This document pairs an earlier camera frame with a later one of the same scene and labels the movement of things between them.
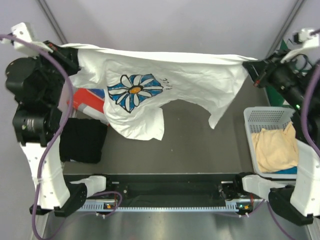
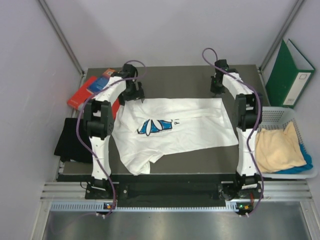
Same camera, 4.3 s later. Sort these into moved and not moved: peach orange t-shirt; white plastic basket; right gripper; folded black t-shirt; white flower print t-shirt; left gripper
Moved: left gripper; right gripper; white flower print t-shirt
Not moved: white plastic basket; folded black t-shirt; peach orange t-shirt
